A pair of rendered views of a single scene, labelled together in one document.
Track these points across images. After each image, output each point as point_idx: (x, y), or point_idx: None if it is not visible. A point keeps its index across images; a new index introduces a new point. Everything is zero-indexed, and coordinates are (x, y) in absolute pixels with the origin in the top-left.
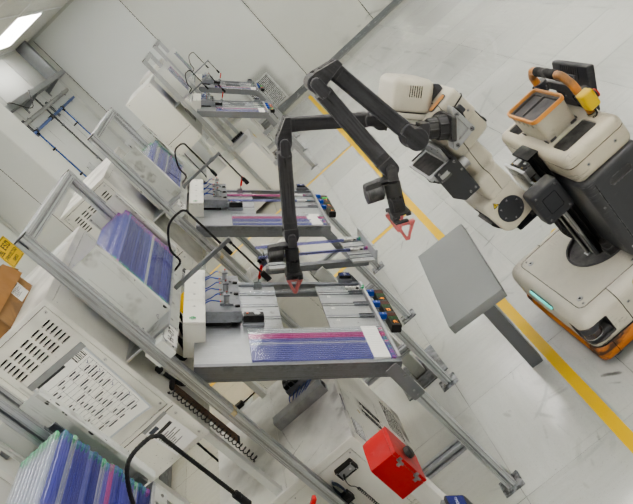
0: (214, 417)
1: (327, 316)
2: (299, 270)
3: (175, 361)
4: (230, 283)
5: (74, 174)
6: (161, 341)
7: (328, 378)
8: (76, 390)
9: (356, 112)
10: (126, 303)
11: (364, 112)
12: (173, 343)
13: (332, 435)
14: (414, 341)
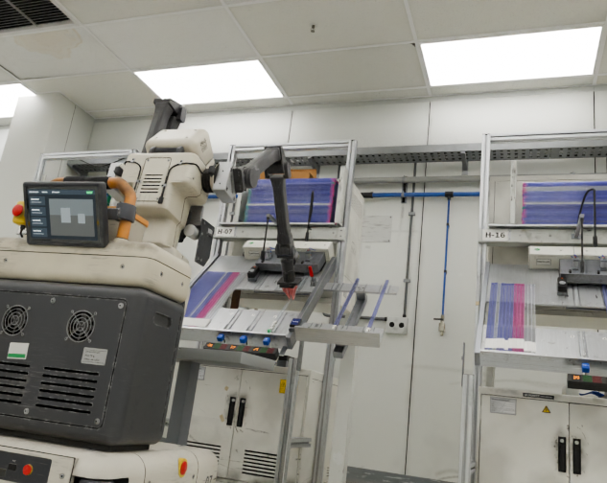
0: (237, 301)
1: (242, 310)
2: (284, 281)
3: (214, 241)
4: (304, 261)
5: (354, 144)
6: (214, 226)
7: None
8: None
9: (250, 164)
10: (243, 207)
11: (245, 166)
12: (217, 233)
13: None
14: (281, 442)
